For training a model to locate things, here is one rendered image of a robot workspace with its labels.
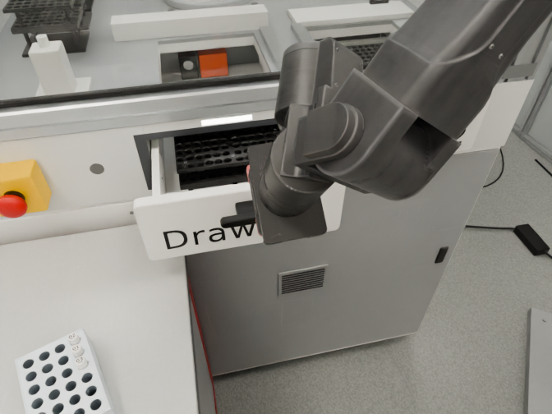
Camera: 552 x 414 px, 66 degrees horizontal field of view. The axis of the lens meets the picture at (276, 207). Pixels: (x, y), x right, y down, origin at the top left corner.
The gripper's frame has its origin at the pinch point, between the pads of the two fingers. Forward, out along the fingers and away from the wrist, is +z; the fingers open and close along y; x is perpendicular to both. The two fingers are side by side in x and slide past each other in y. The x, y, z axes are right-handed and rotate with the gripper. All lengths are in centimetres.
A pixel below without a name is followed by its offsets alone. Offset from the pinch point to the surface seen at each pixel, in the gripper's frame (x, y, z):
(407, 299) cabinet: -43, -20, 67
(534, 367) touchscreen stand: -83, -49, 78
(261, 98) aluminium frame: -2.8, 19.3, 11.4
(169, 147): 13.3, 19.0, 26.9
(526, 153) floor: -154, 31, 139
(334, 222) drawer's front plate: -10.4, -1.6, 12.2
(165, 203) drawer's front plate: 13.4, 3.7, 4.9
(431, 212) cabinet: -40, 0, 38
